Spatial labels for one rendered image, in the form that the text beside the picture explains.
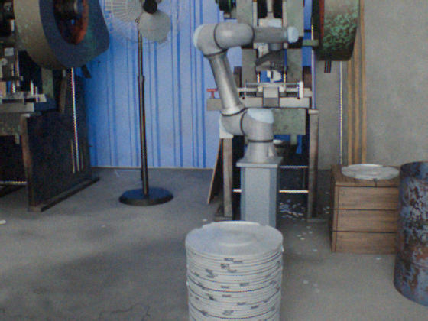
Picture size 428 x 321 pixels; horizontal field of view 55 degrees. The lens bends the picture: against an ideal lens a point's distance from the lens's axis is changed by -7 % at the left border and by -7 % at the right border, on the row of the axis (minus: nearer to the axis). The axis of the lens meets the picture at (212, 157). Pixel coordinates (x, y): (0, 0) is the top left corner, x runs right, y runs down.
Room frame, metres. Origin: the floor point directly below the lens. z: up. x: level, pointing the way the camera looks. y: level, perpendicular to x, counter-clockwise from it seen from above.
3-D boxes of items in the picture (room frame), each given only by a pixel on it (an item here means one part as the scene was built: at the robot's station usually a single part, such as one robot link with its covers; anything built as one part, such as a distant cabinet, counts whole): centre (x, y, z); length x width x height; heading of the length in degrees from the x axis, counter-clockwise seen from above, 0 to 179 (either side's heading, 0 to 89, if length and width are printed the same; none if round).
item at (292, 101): (2.67, -0.37, 0.68); 0.45 x 0.30 x 0.06; 81
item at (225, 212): (2.85, -0.13, 0.45); 0.92 x 0.12 x 0.90; 171
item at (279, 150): (2.67, -0.37, 0.36); 0.34 x 0.34 x 0.10
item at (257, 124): (1.95, -0.22, 0.62); 0.13 x 0.12 x 0.14; 47
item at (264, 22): (2.63, -0.37, 1.04); 0.17 x 0.15 x 0.30; 171
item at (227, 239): (1.23, -0.06, 0.35); 0.29 x 0.29 x 0.01
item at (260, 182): (1.95, -0.22, 0.23); 0.19 x 0.19 x 0.45; 73
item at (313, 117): (2.77, -0.66, 0.45); 0.92 x 0.12 x 0.90; 171
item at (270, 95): (2.50, -0.34, 0.72); 0.25 x 0.14 x 0.14; 171
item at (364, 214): (2.05, -0.79, 0.18); 0.40 x 0.38 x 0.35; 167
